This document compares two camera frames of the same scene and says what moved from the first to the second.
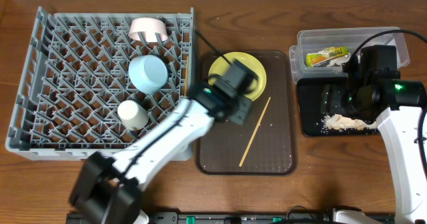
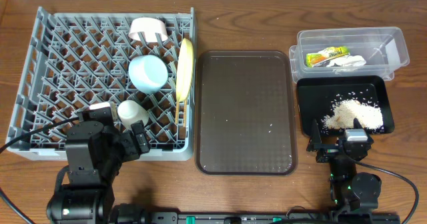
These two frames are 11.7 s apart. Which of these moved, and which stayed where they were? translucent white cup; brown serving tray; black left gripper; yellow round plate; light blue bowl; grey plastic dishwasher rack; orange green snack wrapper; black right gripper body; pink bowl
Moved: yellow round plate; black left gripper; black right gripper body
Stayed: light blue bowl; orange green snack wrapper; brown serving tray; grey plastic dishwasher rack; translucent white cup; pink bowl
